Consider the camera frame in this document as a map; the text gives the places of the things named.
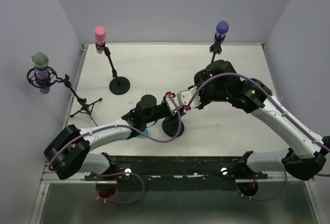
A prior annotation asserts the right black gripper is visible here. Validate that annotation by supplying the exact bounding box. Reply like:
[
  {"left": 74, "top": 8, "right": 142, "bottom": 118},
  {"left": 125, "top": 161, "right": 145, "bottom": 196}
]
[{"left": 188, "top": 78, "right": 229, "bottom": 109}]

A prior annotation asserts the black shock-mount round-base stand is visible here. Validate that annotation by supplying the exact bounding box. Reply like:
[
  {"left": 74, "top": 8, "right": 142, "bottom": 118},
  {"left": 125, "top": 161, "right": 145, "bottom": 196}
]
[{"left": 161, "top": 114, "right": 179, "bottom": 137}]

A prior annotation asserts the teal microphone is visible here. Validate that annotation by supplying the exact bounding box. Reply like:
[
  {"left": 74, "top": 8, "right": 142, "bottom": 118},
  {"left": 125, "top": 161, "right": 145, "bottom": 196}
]
[{"left": 137, "top": 128, "right": 148, "bottom": 138}]

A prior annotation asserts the black round-base stand back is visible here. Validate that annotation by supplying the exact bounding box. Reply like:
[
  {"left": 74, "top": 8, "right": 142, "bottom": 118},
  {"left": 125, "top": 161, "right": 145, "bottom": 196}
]
[{"left": 209, "top": 37, "right": 225, "bottom": 63}]

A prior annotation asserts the dark purple microphone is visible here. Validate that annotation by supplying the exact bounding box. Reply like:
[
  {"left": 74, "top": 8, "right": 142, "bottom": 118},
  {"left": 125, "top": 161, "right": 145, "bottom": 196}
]
[{"left": 214, "top": 20, "right": 229, "bottom": 42}]

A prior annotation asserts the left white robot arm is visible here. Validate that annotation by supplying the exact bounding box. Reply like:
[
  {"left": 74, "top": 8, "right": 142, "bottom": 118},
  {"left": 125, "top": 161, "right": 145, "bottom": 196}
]
[{"left": 44, "top": 92, "right": 177, "bottom": 180}]

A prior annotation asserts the black round-base stand left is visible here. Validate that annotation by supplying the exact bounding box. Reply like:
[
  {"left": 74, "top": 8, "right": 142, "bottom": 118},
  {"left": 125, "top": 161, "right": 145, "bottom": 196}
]
[{"left": 95, "top": 43, "right": 130, "bottom": 95}]

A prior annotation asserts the pink microphone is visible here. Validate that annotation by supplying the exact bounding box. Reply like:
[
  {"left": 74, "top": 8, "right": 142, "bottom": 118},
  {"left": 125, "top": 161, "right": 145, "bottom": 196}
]
[{"left": 94, "top": 26, "right": 107, "bottom": 54}]

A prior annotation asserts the silver purple glitter microphone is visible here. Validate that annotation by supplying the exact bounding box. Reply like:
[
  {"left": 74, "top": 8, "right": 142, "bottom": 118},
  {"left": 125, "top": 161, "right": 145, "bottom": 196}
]
[{"left": 31, "top": 52, "right": 50, "bottom": 94}]

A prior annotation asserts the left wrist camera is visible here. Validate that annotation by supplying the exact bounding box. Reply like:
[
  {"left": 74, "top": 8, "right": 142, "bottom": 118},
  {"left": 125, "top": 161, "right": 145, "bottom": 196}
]
[{"left": 165, "top": 92, "right": 183, "bottom": 114}]

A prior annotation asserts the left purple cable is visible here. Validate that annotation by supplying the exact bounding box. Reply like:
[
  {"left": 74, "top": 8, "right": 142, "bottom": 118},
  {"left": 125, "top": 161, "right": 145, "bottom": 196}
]
[{"left": 47, "top": 97, "right": 181, "bottom": 204}]

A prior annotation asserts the black mounting base rail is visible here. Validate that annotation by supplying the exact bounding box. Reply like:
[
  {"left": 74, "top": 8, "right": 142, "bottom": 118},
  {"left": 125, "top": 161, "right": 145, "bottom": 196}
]
[{"left": 96, "top": 153, "right": 267, "bottom": 192}]

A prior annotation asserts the aluminium extrusion rail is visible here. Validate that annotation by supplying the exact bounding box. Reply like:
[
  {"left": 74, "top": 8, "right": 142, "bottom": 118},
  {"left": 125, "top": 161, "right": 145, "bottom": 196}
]
[{"left": 41, "top": 159, "right": 117, "bottom": 183}]

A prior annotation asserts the black tripod shock-mount stand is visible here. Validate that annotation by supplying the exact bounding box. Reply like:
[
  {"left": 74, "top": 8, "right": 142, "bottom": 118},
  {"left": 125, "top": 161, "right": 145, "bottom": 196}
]
[{"left": 26, "top": 67, "right": 103, "bottom": 125}]

